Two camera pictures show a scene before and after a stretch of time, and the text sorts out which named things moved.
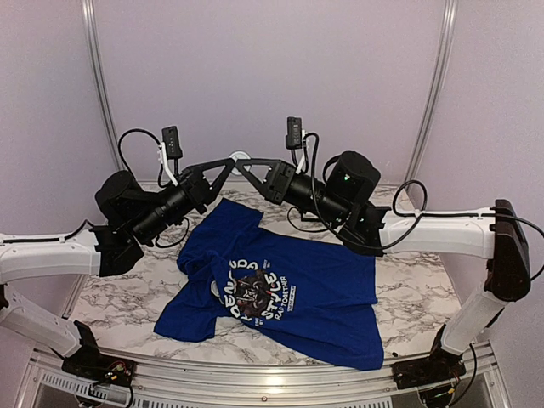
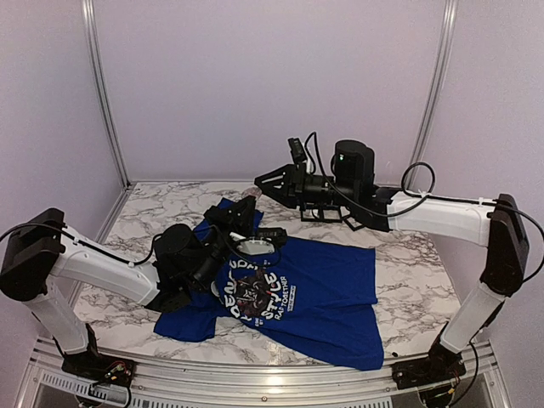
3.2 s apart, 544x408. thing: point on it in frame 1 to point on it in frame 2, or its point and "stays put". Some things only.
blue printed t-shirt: [311, 297] stays put
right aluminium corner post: [446, 39] stays put
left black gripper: [199, 190] to [232, 221]
